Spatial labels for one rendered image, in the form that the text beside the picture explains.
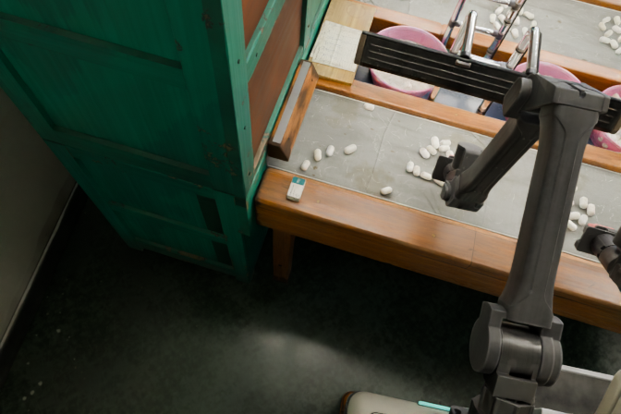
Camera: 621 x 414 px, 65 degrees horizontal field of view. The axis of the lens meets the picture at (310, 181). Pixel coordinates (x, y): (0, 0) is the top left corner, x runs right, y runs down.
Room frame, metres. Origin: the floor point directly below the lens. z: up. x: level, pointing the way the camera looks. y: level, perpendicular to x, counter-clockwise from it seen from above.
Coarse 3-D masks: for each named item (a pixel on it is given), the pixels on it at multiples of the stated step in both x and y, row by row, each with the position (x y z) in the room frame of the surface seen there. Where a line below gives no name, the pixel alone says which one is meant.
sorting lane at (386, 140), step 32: (320, 96) 0.90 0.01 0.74; (320, 128) 0.79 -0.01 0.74; (352, 128) 0.81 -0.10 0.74; (384, 128) 0.82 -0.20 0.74; (416, 128) 0.84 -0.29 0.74; (448, 128) 0.85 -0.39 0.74; (288, 160) 0.67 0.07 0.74; (320, 160) 0.68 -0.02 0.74; (352, 160) 0.70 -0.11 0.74; (384, 160) 0.72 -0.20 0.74; (416, 160) 0.73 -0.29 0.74; (416, 192) 0.63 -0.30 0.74; (512, 192) 0.67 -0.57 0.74; (576, 192) 0.70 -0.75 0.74; (608, 192) 0.72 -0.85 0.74; (480, 224) 0.56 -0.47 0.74; (512, 224) 0.57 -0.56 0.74; (576, 224) 0.60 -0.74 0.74; (608, 224) 0.62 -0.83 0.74; (576, 256) 0.51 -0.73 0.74
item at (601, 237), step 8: (584, 232) 0.49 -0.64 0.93; (592, 232) 0.49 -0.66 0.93; (600, 232) 0.49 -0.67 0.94; (608, 232) 0.49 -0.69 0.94; (584, 240) 0.48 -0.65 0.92; (592, 240) 0.48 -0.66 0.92; (600, 240) 0.47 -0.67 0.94; (608, 240) 0.46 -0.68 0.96; (576, 248) 0.46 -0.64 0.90; (584, 248) 0.46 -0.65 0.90; (592, 248) 0.46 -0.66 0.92; (600, 248) 0.45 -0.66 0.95
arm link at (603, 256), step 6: (612, 246) 0.44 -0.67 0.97; (606, 252) 0.43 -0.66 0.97; (612, 252) 0.42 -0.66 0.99; (618, 252) 0.42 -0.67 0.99; (600, 258) 0.42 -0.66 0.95; (606, 258) 0.41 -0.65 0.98; (612, 258) 0.41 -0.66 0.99; (618, 258) 0.41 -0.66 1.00; (606, 264) 0.40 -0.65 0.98; (612, 264) 0.40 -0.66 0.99; (606, 270) 0.39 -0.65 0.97; (612, 270) 0.39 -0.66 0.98
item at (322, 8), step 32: (64, 160) 0.57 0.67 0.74; (96, 160) 0.55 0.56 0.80; (96, 192) 0.57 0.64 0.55; (128, 192) 0.56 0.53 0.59; (160, 192) 0.54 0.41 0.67; (192, 192) 0.51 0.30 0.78; (224, 192) 0.50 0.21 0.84; (128, 224) 0.58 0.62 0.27; (160, 224) 0.54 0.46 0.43; (192, 224) 0.53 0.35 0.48; (224, 224) 0.50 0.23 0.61; (256, 224) 0.61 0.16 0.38; (192, 256) 0.53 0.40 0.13; (224, 256) 0.52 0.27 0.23; (256, 256) 0.58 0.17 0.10
